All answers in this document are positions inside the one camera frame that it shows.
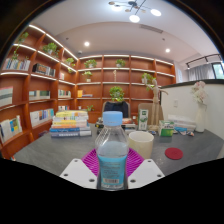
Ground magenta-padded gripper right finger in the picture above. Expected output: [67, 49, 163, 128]
[126, 147, 166, 190]

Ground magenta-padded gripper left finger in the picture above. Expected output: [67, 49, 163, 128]
[59, 148, 101, 190]

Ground clear water bottle blue cap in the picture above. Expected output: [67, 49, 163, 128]
[94, 110, 130, 191]

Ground cream round cup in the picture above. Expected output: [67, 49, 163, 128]
[128, 130, 155, 160]

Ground flat round red coaster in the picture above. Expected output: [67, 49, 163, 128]
[164, 147, 184, 161]

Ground green tissue box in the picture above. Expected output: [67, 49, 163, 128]
[157, 120, 176, 137]

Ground colourful book stack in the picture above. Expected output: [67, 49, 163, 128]
[49, 110, 93, 138]

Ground green and white carton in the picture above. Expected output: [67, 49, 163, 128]
[137, 109, 150, 131]

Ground dark book stack orange print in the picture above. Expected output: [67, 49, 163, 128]
[95, 116, 138, 131]

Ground tan chair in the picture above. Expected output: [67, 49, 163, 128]
[137, 102, 165, 126]

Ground chair with dark jacket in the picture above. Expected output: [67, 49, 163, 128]
[101, 100, 131, 119]

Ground white ceramic vase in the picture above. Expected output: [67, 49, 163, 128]
[195, 101, 208, 133]

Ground white partition dark top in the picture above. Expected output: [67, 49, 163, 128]
[160, 78, 224, 141]

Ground wooden shelf unit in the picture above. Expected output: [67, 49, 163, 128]
[0, 23, 177, 160]

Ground grey curtain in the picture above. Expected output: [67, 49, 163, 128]
[187, 63, 216, 82]

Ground window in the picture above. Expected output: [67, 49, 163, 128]
[212, 62, 224, 80]

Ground branched ceiling lamp round bulbs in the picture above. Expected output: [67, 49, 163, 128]
[108, 0, 163, 24]

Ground black track light rail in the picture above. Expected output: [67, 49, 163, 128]
[185, 53, 223, 70]

